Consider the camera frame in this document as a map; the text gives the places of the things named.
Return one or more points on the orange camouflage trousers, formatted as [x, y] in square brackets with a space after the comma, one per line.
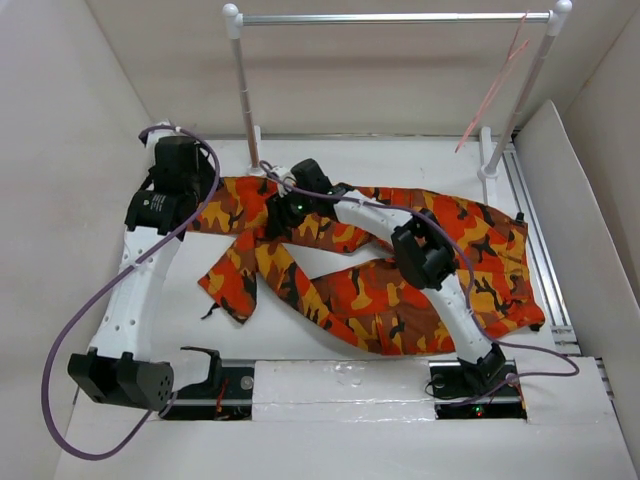
[370, 305]

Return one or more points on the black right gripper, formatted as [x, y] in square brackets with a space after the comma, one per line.
[278, 215]

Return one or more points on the white foam board panel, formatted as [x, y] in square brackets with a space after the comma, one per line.
[595, 289]

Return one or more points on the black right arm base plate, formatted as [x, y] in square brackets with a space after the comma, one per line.
[454, 398]

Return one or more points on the aluminium side rail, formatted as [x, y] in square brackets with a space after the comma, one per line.
[545, 281]

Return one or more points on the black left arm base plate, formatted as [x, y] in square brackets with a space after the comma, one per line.
[226, 395]

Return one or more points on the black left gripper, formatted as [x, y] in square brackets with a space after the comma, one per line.
[208, 178]

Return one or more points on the white metal clothes rack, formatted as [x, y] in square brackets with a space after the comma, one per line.
[323, 69]

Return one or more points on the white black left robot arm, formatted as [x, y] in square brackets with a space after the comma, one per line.
[118, 368]

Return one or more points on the pink wire hanger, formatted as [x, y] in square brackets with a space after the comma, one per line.
[514, 51]

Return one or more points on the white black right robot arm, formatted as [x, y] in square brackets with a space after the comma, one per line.
[424, 255]

